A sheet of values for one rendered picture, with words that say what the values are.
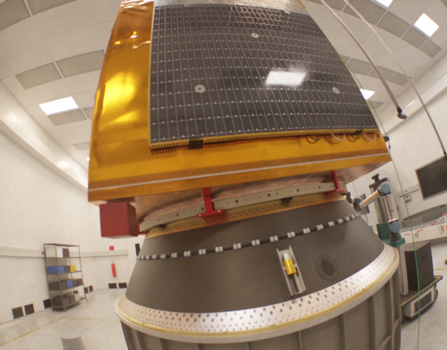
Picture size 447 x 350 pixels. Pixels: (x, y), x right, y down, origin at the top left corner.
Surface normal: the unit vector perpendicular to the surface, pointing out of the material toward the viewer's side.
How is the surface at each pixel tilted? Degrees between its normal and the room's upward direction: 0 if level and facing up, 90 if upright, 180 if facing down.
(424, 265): 90
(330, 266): 62
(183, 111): 90
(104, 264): 90
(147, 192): 90
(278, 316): 43
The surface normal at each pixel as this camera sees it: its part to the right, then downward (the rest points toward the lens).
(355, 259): 0.24, -0.74
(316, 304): -0.07, -0.90
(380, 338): 0.42, -0.35
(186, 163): 0.16, -0.15
